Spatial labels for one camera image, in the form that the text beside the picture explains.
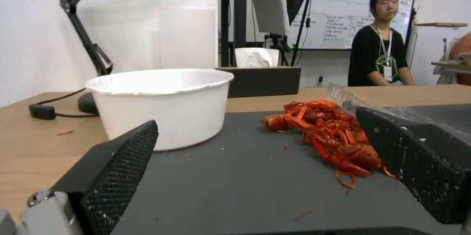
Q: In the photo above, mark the clear plastic takeout box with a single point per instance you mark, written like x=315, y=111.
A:
x=390, y=106

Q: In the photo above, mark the small red shell scrap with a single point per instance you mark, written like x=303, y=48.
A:
x=65, y=132

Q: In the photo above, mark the dark wooden tissue box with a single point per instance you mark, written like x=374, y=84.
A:
x=263, y=80

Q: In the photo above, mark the black metal frame post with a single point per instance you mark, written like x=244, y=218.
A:
x=229, y=16

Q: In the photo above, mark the person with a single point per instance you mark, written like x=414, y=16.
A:
x=381, y=44

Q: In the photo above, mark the dark grey table mat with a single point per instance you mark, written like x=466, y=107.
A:
x=257, y=179

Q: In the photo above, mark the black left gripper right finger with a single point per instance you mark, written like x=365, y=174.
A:
x=412, y=160

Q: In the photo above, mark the white tissue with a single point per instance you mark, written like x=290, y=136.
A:
x=256, y=56

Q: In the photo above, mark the black articulated desk lamp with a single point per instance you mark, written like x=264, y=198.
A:
x=82, y=39

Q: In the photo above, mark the white round disposable bowl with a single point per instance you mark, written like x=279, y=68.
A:
x=162, y=108

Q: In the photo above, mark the black light stand tripod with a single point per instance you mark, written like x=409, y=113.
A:
x=294, y=36

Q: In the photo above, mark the red crayfish shell pile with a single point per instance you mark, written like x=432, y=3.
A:
x=327, y=135

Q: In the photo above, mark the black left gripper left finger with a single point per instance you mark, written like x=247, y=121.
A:
x=110, y=174

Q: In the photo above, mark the white foam board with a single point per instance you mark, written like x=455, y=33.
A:
x=185, y=37

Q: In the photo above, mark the whiteboard with writing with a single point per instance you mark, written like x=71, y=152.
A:
x=353, y=8

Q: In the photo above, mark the orange round object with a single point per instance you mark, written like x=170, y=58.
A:
x=460, y=58

